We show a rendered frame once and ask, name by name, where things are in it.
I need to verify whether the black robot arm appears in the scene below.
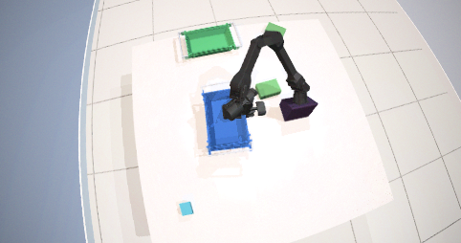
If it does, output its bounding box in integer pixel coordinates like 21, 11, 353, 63
223, 31, 310, 121

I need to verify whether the small light blue block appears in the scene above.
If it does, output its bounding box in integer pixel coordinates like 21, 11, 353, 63
179, 201, 194, 216

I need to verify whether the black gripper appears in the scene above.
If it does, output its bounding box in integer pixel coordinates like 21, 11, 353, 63
223, 100, 267, 120

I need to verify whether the green rectangular block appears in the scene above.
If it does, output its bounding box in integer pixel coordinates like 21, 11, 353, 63
255, 78, 282, 100
265, 22, 287, 36

